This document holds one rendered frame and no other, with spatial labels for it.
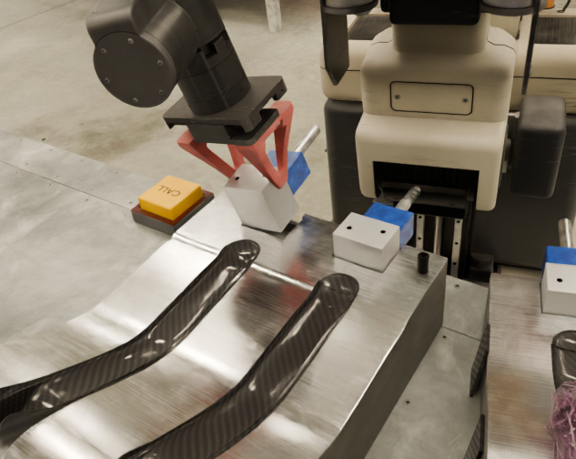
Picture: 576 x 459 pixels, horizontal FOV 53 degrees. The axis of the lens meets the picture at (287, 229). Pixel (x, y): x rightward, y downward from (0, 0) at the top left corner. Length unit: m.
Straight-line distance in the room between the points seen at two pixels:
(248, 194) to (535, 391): 0.29
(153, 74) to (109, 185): 0.50
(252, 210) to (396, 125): 0.41
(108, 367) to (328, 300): 0.19
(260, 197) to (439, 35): 0.45
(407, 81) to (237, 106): 0.45
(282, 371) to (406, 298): 0.12
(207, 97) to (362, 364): 0.25
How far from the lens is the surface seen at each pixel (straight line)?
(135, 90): 0.43
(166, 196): 0.76
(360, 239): 0.51
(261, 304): 0.51
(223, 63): 0.49
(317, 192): 2.18
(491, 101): 0.90
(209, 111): 0.50
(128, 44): 0.41
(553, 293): 0.54
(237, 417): 0.44
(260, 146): 0.49
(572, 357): 0.53
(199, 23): 0.48
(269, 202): 0.55
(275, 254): 0.55
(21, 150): 1.08
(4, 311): 0.75
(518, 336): 0.53
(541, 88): 1.17
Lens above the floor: 1.25
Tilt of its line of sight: 38 degrees down
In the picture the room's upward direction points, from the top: 8 degrees counter-clockwise
